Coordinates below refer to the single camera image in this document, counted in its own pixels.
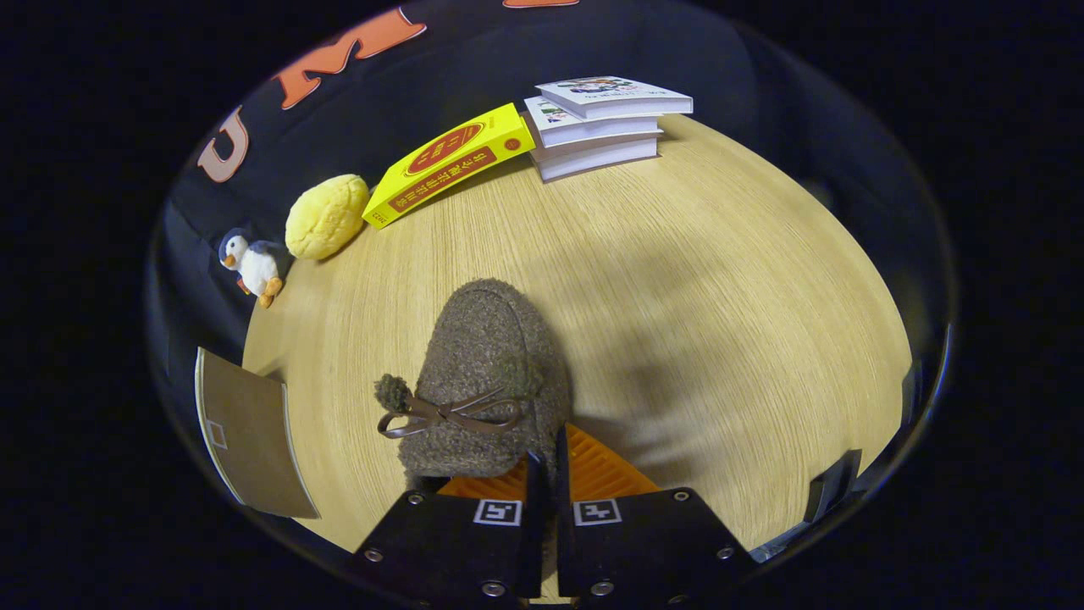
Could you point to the thick white book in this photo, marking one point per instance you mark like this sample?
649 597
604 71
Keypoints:
593 158

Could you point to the white book with illustrated cover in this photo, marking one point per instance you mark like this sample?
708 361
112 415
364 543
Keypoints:
614 93

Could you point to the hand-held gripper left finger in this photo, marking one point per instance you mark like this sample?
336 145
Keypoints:
535 542

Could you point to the brown fleece shoe with bow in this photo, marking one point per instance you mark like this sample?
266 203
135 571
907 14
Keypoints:
491 364

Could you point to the yellow book with red circle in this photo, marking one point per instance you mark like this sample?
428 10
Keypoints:
449 161

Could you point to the beige storage box with lid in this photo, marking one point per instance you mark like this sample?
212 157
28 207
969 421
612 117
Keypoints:
254 432

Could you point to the penguin plush toy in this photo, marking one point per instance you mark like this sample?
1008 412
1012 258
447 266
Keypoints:
258 264

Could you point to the white paperback book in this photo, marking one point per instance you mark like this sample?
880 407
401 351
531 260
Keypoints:
593 130

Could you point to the yellow plush bun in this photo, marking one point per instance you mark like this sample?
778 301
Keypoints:
326 216

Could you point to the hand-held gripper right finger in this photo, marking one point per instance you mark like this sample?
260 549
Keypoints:
565 525

